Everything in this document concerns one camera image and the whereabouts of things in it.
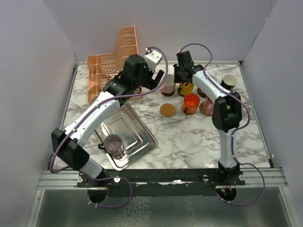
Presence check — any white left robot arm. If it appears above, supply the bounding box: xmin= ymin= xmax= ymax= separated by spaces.
xmin=50 ymin=50 xmax=167 ymax=187

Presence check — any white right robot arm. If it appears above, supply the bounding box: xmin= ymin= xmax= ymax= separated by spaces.
xmin=174 ymin=51 xmax=242 ymax=185

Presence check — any pink maroon mug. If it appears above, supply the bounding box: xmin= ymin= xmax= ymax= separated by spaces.
xmin=203 ymin=97 xmax=214 ymax=115

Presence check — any dark walnut coaster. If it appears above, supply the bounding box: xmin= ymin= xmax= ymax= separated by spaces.
xmin=161 ymin=90 xmax=175 ymax=97

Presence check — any yellow black mug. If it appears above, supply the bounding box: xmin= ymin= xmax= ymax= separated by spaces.
xmin=177 ymin=82 xmax=194 ymax=97

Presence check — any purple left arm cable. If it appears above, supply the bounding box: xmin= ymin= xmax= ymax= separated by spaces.
xmin=50 ymin=46 xmax=169 ymax=209

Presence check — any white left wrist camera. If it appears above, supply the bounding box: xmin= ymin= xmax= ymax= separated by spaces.
xmin=143 ymin=49 xmax=163 ymax=72

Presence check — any orange metallic cup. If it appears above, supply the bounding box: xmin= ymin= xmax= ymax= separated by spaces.
xmin=181 ymin=93 xmax=200 ymax=115

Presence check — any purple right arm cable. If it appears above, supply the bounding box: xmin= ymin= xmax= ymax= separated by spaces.
xmin=177 ymin=43 xmax=266 ymax=208

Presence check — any light beech wooden coaster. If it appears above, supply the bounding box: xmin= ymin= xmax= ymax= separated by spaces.
xmin=160 ymin=103 xmax=176 ymax=117

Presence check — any silver metal tray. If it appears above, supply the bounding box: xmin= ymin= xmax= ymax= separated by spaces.
xmin=95 ymin=102 xmax=158 ymax=171

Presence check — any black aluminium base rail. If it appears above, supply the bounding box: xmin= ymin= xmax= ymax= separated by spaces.
xmin=39 ymin=165 xmax=288 ymax=198

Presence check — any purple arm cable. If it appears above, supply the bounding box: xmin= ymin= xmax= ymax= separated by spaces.
xmin=50 ymin=46 xmax=169 ymax=209
xmin=177 ymin=43 xmax=266 ymax=208

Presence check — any brown ringed wooden saucer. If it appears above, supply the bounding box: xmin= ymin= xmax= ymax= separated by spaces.
xmin=197 ymin=88 xmax=207 ymax=98

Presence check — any woven rattan coaster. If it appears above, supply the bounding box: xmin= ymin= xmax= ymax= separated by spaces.
xmin=199 ymin=101 xmax=214 ymax=116

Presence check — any peach plastic file organizer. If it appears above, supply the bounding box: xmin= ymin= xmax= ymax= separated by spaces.
xmin=87 ymin=26 xmax=138 ymax=105

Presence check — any white pink mug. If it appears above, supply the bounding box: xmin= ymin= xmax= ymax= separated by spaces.
xmin=160 ymin=74 xmax=176 ymax=93

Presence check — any purple glass cup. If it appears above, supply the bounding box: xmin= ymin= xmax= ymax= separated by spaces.
xmin=98 ymin=134 xmax=125 ymax=158

